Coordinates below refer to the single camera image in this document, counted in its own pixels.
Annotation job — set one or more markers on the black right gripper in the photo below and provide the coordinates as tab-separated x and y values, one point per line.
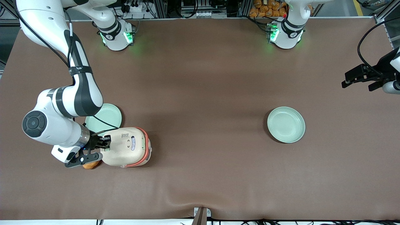
94	143

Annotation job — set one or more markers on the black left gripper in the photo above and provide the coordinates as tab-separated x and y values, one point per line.
382	65

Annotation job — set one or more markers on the white rice cooker orange trim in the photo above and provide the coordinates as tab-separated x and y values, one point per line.
128	147

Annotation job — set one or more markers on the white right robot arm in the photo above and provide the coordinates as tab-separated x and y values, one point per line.
47	125

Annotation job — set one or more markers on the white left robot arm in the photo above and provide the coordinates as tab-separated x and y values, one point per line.
286	39

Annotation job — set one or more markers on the brown bread roll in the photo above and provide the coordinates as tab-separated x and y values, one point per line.
90	165

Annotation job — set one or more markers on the pale green plate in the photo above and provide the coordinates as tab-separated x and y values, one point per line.
286	125
110	115

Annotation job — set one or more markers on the brown table cloth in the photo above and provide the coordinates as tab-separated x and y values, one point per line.
200	93

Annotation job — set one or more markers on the pile of orange bread rolls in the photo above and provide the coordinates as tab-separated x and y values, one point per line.
268	12

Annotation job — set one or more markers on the white power strip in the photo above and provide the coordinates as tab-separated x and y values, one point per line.
133	7

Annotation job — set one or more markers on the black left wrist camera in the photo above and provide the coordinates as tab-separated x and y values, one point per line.
375	86

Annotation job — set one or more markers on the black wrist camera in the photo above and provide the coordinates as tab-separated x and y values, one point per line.
375	86
82	159

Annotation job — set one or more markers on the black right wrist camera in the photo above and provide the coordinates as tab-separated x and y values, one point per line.
82	159

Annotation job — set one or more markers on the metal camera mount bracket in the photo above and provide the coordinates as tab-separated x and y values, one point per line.
201	215

